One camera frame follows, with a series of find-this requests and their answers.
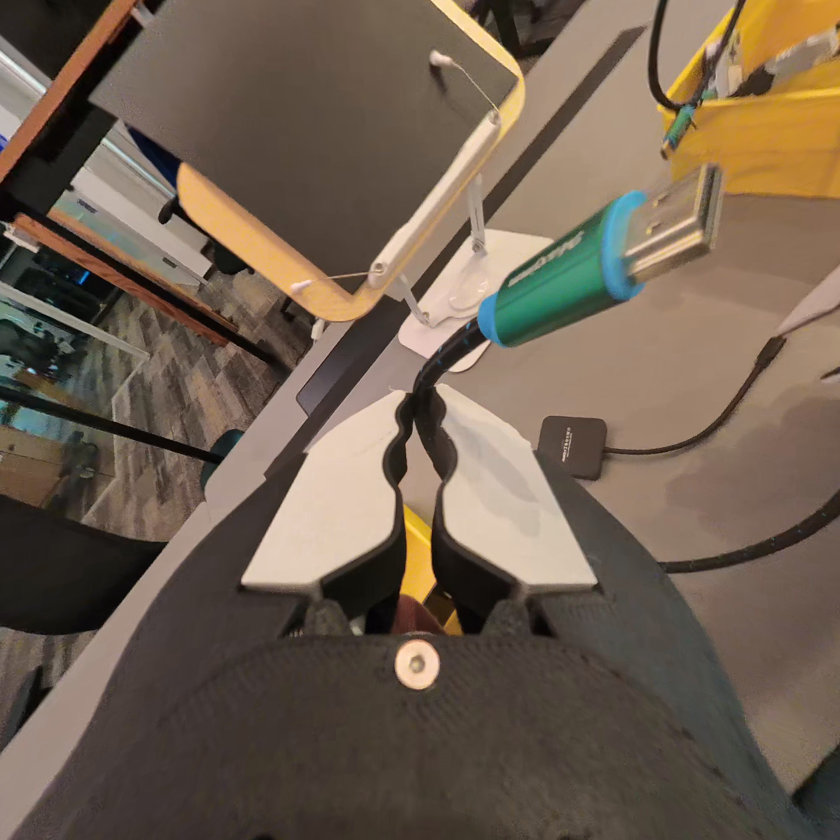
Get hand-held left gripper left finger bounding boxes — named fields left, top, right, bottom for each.
left=241, top=387, right=418, bottom=632

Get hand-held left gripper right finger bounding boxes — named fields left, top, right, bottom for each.
left=419, top=382, right=599, bottom=632

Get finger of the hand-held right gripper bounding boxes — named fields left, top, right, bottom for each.
left=776, top=266, right=840, bottom=337

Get wood-edged desk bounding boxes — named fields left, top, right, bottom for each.
left=10, top=211, right=280, bottom=367

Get braided HDMI cable green plugs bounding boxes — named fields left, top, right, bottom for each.
left=410, top=0, right=840, bottom=576

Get thin black hub cable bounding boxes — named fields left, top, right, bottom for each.
left=600, top=333, right=788, bottom=458

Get wooden book stand white base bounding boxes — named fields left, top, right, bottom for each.
left=88, top=0, right=557, bottom=374

